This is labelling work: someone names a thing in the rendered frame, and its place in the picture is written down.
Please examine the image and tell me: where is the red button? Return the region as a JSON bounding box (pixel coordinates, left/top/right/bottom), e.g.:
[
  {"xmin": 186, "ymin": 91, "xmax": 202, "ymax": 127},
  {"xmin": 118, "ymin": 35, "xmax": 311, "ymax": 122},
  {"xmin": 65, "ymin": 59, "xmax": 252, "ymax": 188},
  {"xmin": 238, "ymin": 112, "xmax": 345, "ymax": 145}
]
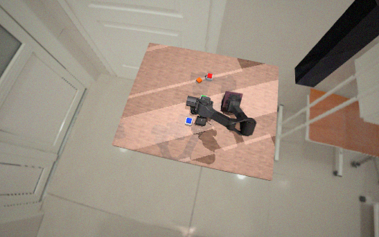
[{"xmin": 206, "ymin": 73, "xmax": 213, "ymax": 81}]

